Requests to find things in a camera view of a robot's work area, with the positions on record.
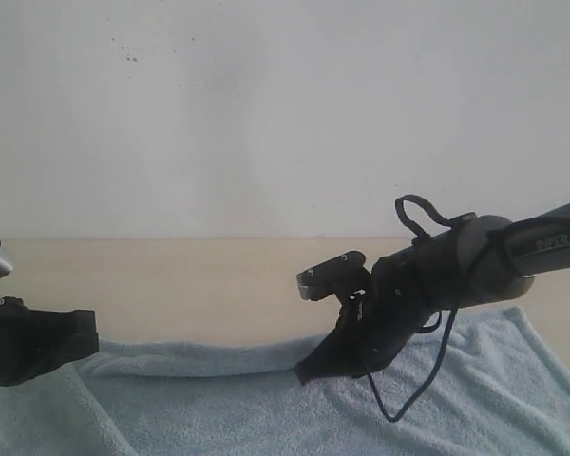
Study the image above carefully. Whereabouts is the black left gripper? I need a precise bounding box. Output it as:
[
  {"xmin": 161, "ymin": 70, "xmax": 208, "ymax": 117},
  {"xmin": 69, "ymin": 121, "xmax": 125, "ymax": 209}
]
[{"xmin": 0, "ymin": 296, "xmax": 99, "ymax": 386}]

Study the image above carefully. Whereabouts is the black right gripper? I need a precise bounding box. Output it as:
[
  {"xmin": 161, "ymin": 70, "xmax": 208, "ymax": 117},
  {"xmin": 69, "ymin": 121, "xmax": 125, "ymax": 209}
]
[{"xmin": 294, "ymin": 233, "xmax": 461, "ymax": 385}]

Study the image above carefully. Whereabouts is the light blue fleece towel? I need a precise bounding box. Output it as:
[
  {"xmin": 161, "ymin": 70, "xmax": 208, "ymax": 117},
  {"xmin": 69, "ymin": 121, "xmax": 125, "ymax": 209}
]
[{"xmin": 0, "ymin": 307, "xmax": 570, "ymax": 455}]

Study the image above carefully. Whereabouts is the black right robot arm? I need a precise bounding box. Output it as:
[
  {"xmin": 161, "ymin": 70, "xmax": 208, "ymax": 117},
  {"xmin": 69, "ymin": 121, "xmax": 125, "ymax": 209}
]
[{"xmin": 295, "ymin": 195, "xmax": 570, "ymax": 384}]

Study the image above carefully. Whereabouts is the black right camera cable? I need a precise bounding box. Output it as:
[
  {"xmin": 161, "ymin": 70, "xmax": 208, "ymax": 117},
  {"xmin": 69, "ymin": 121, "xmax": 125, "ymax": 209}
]
[{"xmin": 365, "ymin": 194, "xmax": 476, "ymax": 423}]

